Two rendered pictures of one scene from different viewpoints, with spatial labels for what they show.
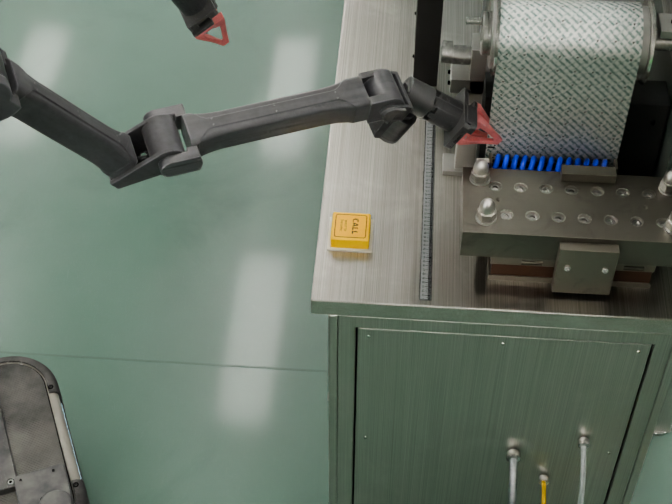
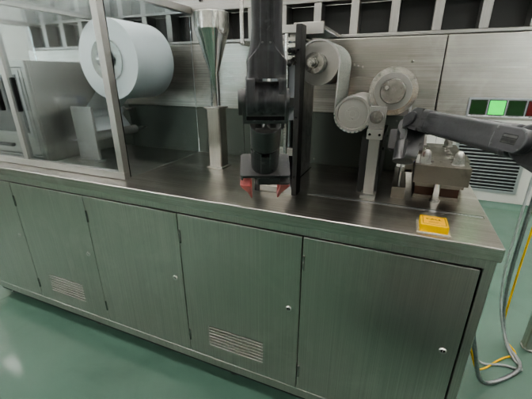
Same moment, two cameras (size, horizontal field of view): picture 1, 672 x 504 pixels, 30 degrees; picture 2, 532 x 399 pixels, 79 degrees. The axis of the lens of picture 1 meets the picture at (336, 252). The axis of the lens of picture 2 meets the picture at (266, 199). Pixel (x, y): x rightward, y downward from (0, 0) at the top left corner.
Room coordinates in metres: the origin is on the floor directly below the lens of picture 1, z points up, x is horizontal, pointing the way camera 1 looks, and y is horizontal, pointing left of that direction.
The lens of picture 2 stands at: (1.76, 0.89, 1.30)
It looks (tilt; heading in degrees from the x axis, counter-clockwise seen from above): 21 degrees down; 288
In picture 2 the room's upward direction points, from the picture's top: straight up
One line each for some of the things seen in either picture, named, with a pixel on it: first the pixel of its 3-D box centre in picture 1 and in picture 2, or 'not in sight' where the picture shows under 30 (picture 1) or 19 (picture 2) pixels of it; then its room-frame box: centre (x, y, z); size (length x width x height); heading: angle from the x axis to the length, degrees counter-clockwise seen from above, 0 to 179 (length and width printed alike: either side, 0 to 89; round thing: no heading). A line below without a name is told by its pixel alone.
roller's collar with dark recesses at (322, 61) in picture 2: not in sight; (316, 63); (1.97, -0.26, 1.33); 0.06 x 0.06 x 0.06; 86
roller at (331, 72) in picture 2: not in sight; (326, 64); (1.95, -0.42, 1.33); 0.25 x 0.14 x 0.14; 86
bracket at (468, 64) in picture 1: (462, 107); (372, 153); (1.75, -0.23, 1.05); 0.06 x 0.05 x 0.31; 86
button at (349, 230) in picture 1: (350, 230); (433, 224); (1.57, -0.03, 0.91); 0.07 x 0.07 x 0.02; 86
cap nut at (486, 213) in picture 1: (487, 209); (459, 157); (1.49, -0.26, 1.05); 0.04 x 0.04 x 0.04
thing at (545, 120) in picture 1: (556, 124); not in sight; (1.65, -0.39, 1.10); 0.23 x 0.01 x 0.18; 86
